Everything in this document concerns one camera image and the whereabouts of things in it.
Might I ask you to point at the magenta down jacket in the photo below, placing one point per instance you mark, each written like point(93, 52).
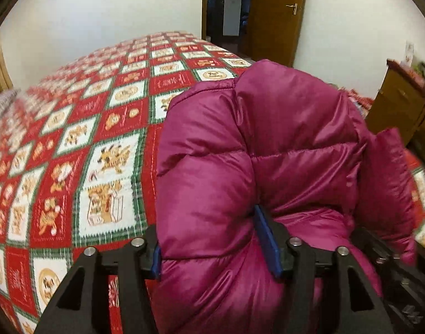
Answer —
point(268, 167)

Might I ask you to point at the dark wooden door frame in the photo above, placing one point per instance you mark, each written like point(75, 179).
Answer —
point(205, 5)

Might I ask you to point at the striped pillow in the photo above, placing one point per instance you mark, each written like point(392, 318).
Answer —
point(2, 106)

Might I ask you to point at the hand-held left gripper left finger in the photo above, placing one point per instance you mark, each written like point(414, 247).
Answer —
point(156, 262)

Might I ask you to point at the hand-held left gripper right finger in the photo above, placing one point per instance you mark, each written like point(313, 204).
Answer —
point(266, 243)

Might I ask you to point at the brown wooden cabinet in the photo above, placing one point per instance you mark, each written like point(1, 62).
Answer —
point(400, 108)

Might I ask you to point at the white wall paper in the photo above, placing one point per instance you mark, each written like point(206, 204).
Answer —
point(409, 50)

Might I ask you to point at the red bear-print blanket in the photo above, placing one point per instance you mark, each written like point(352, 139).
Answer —
point(94, 146)

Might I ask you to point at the brown wooden door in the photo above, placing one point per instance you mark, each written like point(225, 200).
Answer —
point(277, 24)

